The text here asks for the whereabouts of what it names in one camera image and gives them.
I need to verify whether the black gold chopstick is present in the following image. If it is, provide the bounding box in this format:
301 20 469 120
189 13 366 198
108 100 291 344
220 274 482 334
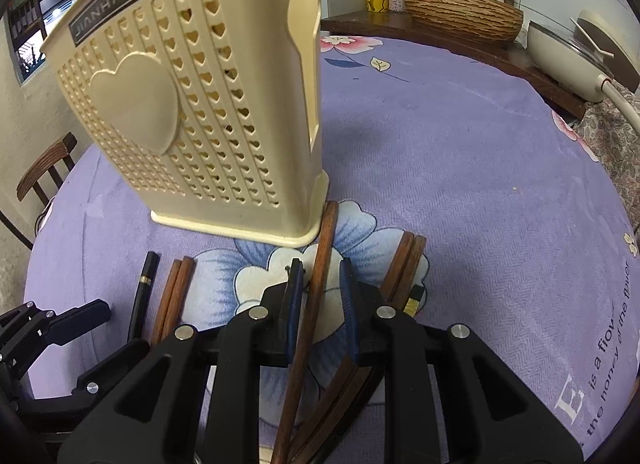
404 285 426 317

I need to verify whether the floral cloth on chair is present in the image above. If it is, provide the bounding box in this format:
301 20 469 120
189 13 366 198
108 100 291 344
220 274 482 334
575 98 640 235

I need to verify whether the window with sliding frame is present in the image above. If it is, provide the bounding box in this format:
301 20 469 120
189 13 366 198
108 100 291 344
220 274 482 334
3 0 76 84

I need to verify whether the cream pan with lid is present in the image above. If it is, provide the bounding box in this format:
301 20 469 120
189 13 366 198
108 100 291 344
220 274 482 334
526 20 639 135

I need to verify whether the purple floral tablecloth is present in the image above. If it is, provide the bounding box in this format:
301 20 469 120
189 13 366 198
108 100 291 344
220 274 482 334
26 38 639 455

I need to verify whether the wooden chair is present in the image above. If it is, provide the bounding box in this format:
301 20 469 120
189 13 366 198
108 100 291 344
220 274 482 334
16 132 77 205

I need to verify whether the cream plastic utensil holder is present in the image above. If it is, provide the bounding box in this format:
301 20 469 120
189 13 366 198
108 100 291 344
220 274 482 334
42 0 329 247

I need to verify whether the rice cooker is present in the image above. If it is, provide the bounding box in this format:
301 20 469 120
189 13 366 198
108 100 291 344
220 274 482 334
574 10 639 92

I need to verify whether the woven basket sink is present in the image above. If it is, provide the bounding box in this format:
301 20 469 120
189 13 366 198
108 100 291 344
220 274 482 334
404 0 524 46

